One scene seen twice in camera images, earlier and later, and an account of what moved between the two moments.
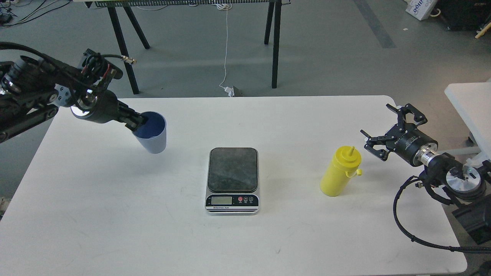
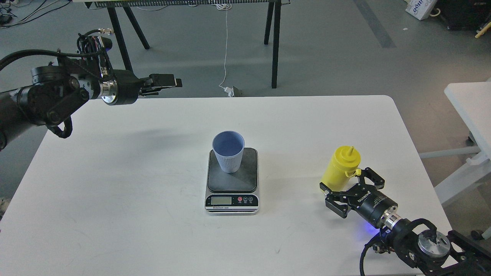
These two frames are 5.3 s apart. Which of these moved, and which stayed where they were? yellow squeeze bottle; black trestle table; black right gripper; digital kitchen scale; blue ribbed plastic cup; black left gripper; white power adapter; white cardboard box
Moved: black left gripper; black right gripper; blue ribbed plastic cup
Stayed: white cardboard box; black trestle table; white power adapter; yellow squeeze bottle; digital kitchen scale
